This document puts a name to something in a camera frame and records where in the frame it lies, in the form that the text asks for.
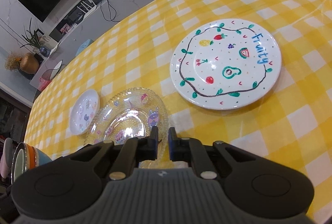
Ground golden round vase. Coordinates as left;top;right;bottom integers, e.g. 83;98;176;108
20;53;39;75

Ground blue orange bowls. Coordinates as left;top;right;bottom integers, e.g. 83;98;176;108
11;142;52;184

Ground green potted plant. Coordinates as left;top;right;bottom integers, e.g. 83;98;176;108
21;20;51;58

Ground yellow checkered tablecloth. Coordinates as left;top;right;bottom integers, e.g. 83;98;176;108
25;0;331;223

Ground small white sticker plate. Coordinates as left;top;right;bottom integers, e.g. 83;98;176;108
69;89;100;135

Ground white fruity painted plate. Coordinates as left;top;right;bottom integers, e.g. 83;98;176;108
169;19;282;110

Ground clear glass sticker plate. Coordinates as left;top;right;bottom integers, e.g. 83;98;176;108
84;87;169;169

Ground light blue plastic stool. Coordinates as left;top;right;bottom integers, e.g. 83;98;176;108
75;39;93;56

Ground black cable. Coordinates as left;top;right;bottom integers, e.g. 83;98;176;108
100;0;122;23

